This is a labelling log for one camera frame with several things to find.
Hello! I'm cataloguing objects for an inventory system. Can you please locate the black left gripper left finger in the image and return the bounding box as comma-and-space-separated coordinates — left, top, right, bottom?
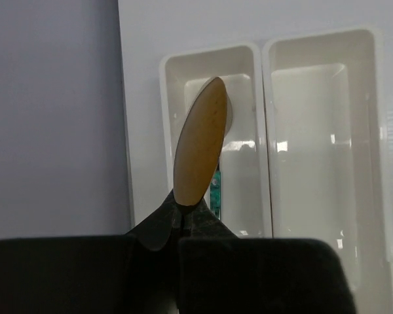
0, 194, 181, 313

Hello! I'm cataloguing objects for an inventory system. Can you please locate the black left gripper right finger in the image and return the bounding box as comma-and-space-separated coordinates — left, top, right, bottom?
178, 199, 360, 314

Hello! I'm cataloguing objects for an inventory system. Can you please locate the silver spoon teal handle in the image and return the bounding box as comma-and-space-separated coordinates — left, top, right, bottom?
210, 96, 233, 219

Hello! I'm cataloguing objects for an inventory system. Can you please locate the gold metal spoon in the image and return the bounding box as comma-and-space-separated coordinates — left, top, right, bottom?
174, 77, 227, 215

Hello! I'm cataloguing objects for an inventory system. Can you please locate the white right container tray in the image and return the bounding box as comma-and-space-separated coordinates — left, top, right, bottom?
261, 28, 390, 295

